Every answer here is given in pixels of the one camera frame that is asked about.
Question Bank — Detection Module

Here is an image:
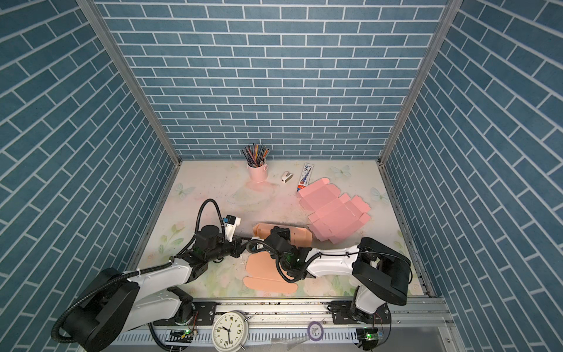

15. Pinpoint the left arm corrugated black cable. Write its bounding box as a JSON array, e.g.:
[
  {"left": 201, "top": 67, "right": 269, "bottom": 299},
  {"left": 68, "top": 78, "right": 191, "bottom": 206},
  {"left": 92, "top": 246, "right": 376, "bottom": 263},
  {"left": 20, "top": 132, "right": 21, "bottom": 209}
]
[{"left": 51, "top": 199, "right": 226, "bottom": 344}]

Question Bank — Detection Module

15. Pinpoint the circuit board green led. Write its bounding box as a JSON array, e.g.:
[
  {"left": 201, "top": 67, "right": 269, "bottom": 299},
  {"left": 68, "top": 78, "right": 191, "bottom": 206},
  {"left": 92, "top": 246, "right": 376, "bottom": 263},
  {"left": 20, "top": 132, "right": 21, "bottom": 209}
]
[
  {"left": 355, "top": 328, "right": 380, "bottom": 351},
  {"left": 166, "top": 329, "right": 194, "bottom": 345}
]

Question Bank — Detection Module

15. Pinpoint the aluminium front rail frame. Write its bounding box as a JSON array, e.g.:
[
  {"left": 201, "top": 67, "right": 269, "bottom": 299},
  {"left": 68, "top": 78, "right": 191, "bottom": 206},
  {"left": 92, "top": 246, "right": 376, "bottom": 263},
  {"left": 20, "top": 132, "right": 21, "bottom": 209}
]
[{"left": 76, "top": 296, "right": 467, "bottom": 352}]

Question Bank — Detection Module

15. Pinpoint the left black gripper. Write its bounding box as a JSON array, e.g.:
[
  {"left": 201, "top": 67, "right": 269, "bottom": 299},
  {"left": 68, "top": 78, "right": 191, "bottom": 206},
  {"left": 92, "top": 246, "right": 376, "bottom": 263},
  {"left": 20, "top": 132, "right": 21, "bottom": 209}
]
[{"left": 205, "top": 235, "right": 253, "bottom": 264}]

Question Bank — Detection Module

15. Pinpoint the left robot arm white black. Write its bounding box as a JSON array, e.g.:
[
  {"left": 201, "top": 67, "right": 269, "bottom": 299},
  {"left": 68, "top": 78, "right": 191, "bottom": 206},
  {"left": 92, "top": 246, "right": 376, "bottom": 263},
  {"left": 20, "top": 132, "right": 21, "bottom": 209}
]
[{"left": 51, "top": 225, "right": 246, "bottom": 351}]

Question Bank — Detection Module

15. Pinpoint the pink pencil cup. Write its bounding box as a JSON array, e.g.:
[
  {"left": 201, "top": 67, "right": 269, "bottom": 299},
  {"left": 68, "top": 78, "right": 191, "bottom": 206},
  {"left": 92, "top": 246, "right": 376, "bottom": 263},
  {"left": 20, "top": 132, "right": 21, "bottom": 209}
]
[{"left": 247, "top": 164, "right": 268, "bottom": 183}]

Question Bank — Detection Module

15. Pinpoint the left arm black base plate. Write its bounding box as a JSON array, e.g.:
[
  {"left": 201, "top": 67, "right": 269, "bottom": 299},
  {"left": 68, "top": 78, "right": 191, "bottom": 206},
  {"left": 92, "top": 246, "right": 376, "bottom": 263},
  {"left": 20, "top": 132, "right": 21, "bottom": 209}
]
[{"left": 153, "top": 302, "right": 217, "bottom": 326}]

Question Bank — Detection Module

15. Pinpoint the orange paper box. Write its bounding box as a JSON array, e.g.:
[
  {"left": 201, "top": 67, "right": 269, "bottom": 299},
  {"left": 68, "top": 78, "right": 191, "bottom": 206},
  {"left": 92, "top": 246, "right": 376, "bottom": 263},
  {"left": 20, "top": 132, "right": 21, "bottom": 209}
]
[{"left": 243, "top": 222, "right": 314, "bottom": 296}]

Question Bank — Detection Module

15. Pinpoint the pink flat paper box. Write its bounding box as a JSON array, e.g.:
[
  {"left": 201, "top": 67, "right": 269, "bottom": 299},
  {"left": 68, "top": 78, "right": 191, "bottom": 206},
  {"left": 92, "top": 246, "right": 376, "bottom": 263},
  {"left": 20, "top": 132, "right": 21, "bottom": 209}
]
[{"left": 297, "top": 178, "right": 371, "bottom": 244}]

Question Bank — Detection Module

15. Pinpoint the left circuit board green led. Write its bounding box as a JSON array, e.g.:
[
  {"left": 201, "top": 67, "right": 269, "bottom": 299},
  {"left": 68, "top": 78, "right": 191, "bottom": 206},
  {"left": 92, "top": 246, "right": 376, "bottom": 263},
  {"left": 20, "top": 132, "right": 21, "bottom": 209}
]
[{"left": 166, "top": 329, "right": 194, "bottom": 345}]

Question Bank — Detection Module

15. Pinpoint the purple tape roll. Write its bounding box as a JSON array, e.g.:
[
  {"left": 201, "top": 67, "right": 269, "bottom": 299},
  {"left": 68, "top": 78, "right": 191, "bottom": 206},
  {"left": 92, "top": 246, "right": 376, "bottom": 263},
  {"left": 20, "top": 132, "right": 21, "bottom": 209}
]
[{"left": 307, "top": 321, "right": 324, "bottom": 342}]

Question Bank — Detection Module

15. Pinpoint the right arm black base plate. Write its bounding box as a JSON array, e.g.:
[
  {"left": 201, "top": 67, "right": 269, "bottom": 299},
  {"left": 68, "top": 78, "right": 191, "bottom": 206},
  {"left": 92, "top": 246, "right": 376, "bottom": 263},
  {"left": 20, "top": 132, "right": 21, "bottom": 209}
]
[{"left": 327, "top": 300, "right": 391, "bottom": 325}]

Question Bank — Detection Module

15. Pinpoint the right circuit board green led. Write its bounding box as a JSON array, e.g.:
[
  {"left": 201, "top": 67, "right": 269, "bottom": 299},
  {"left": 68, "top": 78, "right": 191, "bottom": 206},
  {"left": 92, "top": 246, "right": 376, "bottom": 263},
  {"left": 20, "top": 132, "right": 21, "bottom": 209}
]
[{"left": 355, "top": 328, "right": 380, "bottom": 351}]

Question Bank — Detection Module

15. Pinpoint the toothpaste tube packet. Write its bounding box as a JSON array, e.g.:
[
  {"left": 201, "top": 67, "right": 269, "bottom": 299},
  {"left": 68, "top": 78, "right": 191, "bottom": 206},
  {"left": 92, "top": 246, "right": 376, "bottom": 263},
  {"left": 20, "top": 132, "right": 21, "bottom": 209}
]
[{"left": 297, "top": 163, "right": 315, "bottom": 192}]

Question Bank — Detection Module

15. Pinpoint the coloured pencils bunch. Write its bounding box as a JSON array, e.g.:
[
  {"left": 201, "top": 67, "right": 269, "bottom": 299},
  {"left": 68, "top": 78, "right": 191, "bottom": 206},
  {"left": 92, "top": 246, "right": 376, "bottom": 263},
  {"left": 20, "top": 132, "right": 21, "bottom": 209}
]
[{"left": 241, "top": 144, "right": 270, "bottom": 168}]

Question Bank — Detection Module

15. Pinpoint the white alarm clock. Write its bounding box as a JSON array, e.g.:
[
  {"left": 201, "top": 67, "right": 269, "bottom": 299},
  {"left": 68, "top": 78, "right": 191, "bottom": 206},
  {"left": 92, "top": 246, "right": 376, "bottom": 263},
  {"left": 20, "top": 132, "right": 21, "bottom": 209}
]
[{"left": 211, "top": 311, "right": 250, "bottom": 352}]

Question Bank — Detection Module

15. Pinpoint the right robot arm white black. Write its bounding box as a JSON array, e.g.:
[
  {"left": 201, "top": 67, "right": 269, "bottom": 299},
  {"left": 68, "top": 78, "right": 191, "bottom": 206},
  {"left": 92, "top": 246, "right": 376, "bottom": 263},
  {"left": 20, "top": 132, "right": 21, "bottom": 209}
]
[{"left": 246, "top": 227, "right": 412, "bottom": 315}]

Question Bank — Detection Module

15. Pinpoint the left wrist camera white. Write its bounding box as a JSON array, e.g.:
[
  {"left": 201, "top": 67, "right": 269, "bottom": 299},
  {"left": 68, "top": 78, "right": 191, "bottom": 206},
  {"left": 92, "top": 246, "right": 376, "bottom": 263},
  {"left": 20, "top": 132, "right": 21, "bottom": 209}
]
[{"left": 223, "top": 215, "right": 241, "bottom": 242}]

